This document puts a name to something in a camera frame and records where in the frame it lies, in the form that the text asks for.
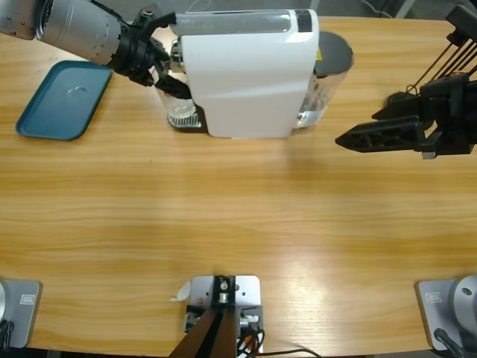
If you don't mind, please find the grey coffee machine lid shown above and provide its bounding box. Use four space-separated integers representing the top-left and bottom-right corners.
173 9 294 37

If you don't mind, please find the orange cable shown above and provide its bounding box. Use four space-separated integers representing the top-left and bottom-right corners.
237 330 264 354

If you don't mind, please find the black capsule holder stand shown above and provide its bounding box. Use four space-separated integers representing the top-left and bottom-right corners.
385 40 473 111

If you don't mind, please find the black mount cable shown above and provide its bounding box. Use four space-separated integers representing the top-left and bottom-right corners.
256 347 322 358

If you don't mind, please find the black base cable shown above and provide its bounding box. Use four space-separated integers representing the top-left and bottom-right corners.
434 327 467 358
0 318 16 350

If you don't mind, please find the clear drinking glass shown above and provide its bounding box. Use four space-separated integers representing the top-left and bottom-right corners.
158 87 198 120

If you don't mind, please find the white tape scrap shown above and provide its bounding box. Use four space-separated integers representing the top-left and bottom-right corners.
170 281 193 302

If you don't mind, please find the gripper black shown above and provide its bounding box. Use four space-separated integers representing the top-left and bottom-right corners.
111 10 192 101
334 72 477 160

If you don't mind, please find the teal plastic tray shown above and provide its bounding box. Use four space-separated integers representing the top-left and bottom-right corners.
14 60 113 142

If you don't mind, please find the clear water tank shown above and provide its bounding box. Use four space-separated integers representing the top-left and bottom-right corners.
294 31 355 131

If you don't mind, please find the white capsule coffee machine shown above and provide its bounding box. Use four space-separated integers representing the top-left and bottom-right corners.
166 7 321 142

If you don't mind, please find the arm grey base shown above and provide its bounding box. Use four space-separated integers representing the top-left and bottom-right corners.
0 278 43 348
415 274 477 352

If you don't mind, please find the grey metal leg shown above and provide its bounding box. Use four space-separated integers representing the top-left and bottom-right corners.
394 0 415 19

